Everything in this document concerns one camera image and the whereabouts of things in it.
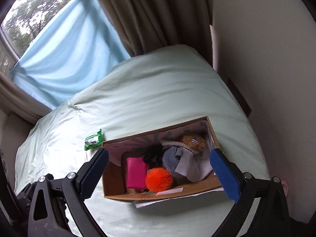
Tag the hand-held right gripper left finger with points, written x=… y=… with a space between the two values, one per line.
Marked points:
x=95 y=172

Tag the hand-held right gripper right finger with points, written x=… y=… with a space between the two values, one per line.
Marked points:
x=223 y=175

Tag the cardboard box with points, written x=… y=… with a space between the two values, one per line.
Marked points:
x=114 y=177

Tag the light grey cleaning cloth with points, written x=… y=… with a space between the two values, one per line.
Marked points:
x=195 y=167

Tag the pink zip pouch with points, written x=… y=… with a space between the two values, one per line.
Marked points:
x=135 y=172

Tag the brown plush toy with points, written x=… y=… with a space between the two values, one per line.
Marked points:
x=193 y=142

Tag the dark grey fuzzy sock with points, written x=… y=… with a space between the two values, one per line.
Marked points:
x=171 y=160

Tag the pale fleece-lined sock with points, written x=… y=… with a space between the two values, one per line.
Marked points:
x=172 y=144

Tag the black fluffy item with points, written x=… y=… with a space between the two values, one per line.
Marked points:
x=151 y=154

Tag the orange fluffy pompom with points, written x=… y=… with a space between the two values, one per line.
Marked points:
x=159 y=180

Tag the green wipes packet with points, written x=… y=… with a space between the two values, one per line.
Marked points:
x=93 y=140

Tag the pale green bed sheet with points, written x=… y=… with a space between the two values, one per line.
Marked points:
x=153 y=91

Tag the narrow beige curtain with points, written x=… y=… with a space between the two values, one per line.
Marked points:
x=22 y=98

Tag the light blue hanging sheet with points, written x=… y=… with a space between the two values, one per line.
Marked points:
x=66 y=54

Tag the wide beige curtain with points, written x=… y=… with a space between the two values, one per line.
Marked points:
x=153 y=12

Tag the tree outside window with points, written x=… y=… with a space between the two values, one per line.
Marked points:
x=32 y=9

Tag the window with white frame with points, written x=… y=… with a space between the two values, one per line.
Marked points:
x=7 y=51

